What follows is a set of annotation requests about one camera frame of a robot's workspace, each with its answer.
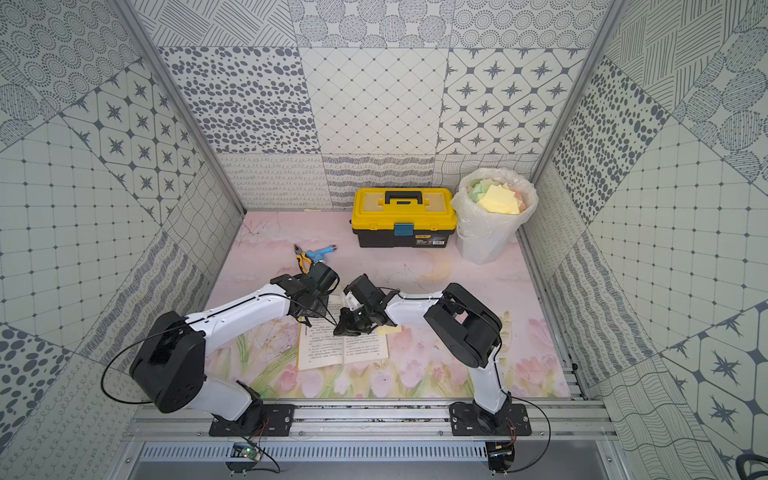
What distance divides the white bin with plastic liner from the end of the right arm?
0.33 m

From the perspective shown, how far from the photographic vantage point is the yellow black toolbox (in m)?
1.00

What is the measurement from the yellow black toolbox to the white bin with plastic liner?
0.10m

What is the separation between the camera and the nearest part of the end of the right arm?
713 mm

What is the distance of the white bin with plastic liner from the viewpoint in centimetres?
85
